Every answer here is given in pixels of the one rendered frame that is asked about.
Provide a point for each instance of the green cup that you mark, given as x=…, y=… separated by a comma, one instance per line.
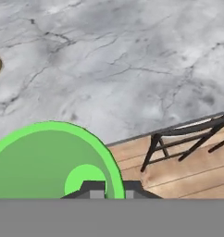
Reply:
x=39, y=160

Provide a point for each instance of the black stool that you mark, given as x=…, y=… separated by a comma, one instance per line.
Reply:
x=191, y=135

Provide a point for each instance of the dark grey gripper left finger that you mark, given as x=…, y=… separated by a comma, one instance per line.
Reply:
x=93, y=187

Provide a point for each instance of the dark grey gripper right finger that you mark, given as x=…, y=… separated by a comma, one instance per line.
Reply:
x=138, y=189

